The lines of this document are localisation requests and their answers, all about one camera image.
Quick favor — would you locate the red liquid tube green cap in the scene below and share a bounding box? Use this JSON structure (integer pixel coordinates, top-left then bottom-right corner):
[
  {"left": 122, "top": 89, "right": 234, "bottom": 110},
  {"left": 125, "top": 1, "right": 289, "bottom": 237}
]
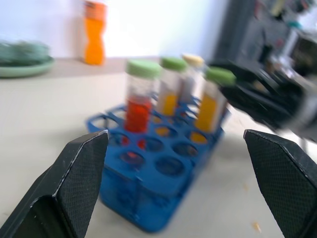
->
[{"left": 123, "top": 59, "right": 163, "bottom": 133}]

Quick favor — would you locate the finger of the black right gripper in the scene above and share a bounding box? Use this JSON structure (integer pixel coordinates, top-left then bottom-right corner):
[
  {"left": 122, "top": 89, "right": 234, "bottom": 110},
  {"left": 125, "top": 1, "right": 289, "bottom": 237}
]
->
[
  {"left": 219, "top": 85, "right": 289, "bottom": 128},
  {"left": 209, "top": 62, "right": 277, "bottom": 86}
]

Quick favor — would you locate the yellow liquid tube green cap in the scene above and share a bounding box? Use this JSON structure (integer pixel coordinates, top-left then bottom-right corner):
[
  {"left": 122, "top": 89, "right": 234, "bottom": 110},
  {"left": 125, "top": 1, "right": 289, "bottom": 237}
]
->
[
  {"left": 194, "top": 66, "right": 237, "bottom": 133},
  {"left": 157, "top": 57, "right": 188, "bottom": 117}
]

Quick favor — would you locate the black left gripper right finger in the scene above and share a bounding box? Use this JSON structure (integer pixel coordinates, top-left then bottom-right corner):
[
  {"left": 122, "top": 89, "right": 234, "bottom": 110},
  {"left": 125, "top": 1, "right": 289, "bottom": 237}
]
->
[{"left": 243, "top": 128, "right": 317, "bottom": 238}]

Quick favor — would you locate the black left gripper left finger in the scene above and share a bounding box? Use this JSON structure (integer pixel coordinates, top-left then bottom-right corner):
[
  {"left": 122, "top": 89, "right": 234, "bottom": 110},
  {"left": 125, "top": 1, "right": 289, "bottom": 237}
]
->
[{"left": 0, "top": 129, "right": 110, "bottom": 238}]

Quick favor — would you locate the dark green leafy pile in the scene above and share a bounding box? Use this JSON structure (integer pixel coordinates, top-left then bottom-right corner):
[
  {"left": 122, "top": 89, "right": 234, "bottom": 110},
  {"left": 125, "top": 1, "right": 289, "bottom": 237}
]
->
[{"left": 0, "top": 39, "right": 54, "bottom": 67}]

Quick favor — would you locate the pale green plate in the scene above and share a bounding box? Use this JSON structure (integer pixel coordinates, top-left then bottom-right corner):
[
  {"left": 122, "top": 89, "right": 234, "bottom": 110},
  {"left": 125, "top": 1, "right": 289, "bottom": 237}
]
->
[{"left": 0, "top": 57, "right": 55, "bottom": 79}]

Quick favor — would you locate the test tube cream cap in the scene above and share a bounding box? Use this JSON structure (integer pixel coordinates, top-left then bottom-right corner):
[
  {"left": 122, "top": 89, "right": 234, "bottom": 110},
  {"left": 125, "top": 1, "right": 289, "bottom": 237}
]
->
[{"left": 182, "top": 53, "right": 206, "bottom": 104}]

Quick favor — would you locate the blue test tube rack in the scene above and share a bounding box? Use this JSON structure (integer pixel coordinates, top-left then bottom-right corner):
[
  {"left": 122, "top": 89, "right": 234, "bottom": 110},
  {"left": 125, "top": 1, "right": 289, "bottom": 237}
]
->
[{"left": 85, "top": 95, "right": 232, "bottom": 234}]

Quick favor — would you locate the dark equipment shelf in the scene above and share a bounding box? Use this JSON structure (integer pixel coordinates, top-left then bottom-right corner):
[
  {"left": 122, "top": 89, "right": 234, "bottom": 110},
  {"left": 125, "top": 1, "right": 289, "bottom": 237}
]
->
[{"left": 214, "top": 0, "right": 317, "bottom": 76}]

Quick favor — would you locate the orange plastic bottle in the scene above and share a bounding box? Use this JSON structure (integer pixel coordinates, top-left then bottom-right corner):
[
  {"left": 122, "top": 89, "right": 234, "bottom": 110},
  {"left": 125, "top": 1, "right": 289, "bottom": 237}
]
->
[{"left": 80, "top": 0, "right": 109, "bottom": 66}]

